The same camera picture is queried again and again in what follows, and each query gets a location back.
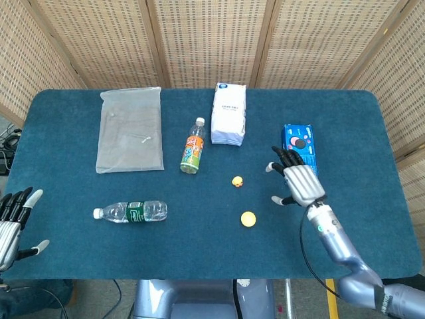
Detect blue-grey robot torso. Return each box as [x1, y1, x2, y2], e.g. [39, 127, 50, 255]
[131, 278, 276, 319]

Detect white paper package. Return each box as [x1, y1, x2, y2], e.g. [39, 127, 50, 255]
[211, 82, 247, 148]

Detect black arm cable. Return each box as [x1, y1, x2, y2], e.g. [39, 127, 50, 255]
[299, 207, 335, 319]

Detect blue table mat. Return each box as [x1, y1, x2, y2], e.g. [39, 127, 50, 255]
[2, 87, 420, 280]

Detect black floor cables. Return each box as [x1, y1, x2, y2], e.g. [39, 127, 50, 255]
[0, 128, 23, 177]

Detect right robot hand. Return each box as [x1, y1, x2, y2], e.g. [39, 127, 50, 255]
[265, 146, 327, 208]

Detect woven bamboo folding screen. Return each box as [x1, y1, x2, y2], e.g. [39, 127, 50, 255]
[0, 0, 425, 243]

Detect yellow round plastic cap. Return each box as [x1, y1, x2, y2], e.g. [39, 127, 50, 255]
[240, 211, 257, 228]

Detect clear water bottle green label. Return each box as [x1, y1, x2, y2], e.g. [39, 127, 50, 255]
[92, 200, 168, 224]

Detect blue Oreo cookie box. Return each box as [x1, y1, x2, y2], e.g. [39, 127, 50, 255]
[280, 124, 319, 177]

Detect orange label drink bottle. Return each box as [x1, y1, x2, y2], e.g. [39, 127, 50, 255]
[179, 116, 207, 175]

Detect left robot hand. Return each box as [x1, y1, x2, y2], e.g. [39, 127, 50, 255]
[0, 186, 50, 272]

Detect clear plastic bag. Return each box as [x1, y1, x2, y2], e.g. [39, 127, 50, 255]
[95, 86, 165, 175]

